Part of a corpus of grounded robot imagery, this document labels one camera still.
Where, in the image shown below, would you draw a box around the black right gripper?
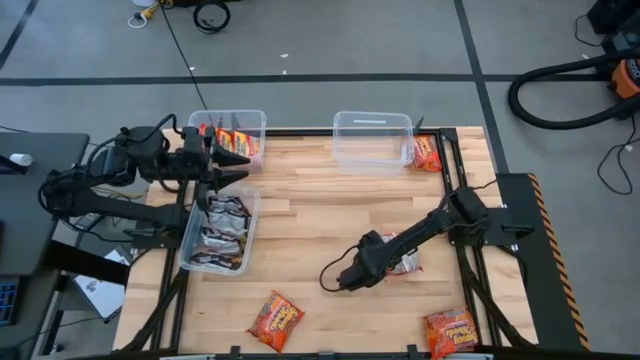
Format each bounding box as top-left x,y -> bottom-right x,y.
337,230 -> 396,293

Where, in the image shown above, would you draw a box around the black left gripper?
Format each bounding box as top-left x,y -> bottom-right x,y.
172,126 -> 250,211

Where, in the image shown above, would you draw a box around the orange Maruchan saucy noodle pack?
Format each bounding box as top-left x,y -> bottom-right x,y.
246,289 -> 305,354
424,307 -> 481,360
410,134 -> 444,174
382,232 -> 424,277

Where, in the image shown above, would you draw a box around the clear plastic bin white label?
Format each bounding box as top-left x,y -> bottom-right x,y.
332,110 -> 416,176

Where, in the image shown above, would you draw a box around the black flat device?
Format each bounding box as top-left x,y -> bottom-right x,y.
72,209 -> 106,234

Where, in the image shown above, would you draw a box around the white paper sheet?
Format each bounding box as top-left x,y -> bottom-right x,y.
74,248 -> 132,321

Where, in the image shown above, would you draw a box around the black mat hazard stripe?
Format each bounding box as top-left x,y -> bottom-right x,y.
494,172 -> 592,351

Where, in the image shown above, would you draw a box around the black desk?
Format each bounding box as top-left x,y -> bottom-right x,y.
0,130 -> 91,277

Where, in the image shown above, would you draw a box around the keyboard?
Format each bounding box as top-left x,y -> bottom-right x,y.
0,277 -> 21,326

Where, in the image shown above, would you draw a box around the orange shop vacuum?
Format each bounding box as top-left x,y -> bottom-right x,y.
609,57 -> 640,101

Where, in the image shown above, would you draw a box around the black equipment case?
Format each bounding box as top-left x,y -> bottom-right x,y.
574,0 -> 640,51

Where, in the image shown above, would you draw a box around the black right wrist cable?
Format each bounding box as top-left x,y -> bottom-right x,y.
318,243 -> 362,294

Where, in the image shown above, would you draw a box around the black aluminium rig frame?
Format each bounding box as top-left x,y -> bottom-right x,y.
119,127 -> 536,360

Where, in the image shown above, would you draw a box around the long black floor cable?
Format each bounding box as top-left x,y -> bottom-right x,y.
158,2 -> 210,112

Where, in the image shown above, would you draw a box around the coiled black cable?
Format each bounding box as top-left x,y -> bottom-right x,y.
192,0 -> 232,35

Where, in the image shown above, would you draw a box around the white cable yellow plug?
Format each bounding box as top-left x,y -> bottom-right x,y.
127,0 -> 166,29

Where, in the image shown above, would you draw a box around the black vacuum hose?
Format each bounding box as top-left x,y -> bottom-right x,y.
507,49 -> 640,131

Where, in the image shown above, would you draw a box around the thin black floor cable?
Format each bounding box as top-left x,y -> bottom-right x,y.
597,117 -> 640,196

